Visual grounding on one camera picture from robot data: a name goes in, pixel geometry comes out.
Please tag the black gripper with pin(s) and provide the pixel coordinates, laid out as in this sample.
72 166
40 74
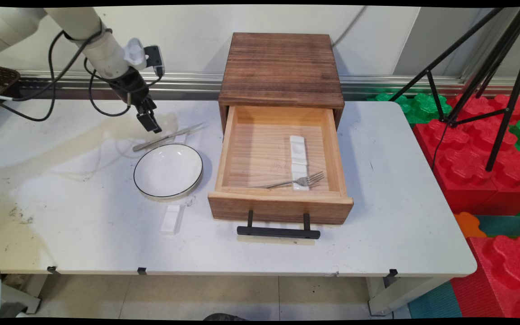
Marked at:
131 88

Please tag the silver metal fork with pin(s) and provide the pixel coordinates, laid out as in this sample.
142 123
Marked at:
303 181

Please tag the aluminium wall rail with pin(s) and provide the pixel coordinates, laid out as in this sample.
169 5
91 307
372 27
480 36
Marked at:
377 83

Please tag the black tripod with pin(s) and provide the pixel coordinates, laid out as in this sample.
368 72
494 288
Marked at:
499 54

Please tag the white bowl with black rim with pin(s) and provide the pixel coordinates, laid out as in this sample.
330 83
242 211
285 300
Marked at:
168 171

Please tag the white rectangular cutlery rest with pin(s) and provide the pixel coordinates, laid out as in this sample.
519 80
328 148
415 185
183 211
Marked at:
183 137
170 219

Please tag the white robot base foot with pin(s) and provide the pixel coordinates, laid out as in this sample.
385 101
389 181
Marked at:
16 298

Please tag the short white ceramic cutlery rest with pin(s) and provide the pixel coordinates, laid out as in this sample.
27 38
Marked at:
299 170

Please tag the white table leg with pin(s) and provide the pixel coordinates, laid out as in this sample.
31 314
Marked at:
395 295

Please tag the silver metal knife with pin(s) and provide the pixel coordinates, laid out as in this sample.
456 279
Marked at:
174 134

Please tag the teal foam block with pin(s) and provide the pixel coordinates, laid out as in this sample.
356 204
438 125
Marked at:
506 225

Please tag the orange foam piece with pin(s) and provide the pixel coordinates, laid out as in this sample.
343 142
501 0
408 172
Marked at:
468 224

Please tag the large red foam block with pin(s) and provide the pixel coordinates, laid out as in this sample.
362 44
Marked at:
467 167

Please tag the dark wooden drawer cabinet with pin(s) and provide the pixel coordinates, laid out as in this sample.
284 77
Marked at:
282 63

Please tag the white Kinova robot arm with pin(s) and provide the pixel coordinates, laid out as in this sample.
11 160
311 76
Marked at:
93 31

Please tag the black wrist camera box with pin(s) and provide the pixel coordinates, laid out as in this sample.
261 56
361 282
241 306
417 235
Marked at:
155 58

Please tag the teal foam mat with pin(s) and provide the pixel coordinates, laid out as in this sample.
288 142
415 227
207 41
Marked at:
436 300

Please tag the long white ceramic cutlery rest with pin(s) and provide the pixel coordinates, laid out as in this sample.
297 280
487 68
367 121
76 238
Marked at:
298 149

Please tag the red foam block with knobs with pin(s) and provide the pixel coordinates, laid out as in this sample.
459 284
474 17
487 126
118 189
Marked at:
503 275

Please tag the light wooden drawer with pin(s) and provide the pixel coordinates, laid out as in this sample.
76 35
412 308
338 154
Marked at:
282 205

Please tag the black table edge clip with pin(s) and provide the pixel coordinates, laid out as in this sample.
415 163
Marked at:
392 272
141 271
52 270

